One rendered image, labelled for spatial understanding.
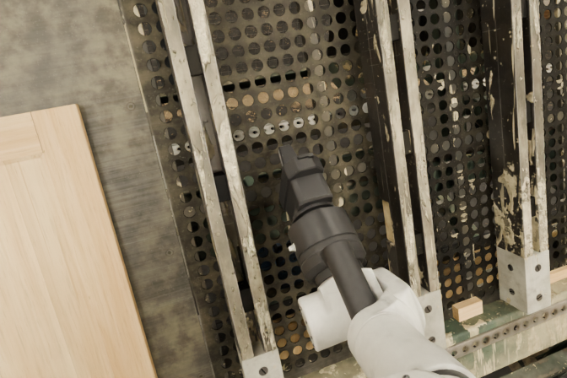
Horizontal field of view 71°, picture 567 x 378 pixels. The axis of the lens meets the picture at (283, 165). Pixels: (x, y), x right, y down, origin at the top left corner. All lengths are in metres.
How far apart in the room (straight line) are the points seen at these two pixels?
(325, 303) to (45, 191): 0.42
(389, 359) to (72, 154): 0.48
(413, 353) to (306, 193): 0.26
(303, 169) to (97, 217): 0.31
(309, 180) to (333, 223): 0.07
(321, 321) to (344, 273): 0.06
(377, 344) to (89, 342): 0.48
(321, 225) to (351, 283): 0.09
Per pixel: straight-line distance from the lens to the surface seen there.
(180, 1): 0.61
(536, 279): 0.96
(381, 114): 0.68
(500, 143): 0.87
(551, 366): 1.87
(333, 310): 0.49
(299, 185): 0.54
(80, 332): 0.72
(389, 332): 0.40
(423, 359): 0.35
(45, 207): 0.66
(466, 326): 0.94
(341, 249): 0.48
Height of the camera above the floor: 1.68
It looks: 43 degrees down
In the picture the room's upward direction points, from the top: straight up
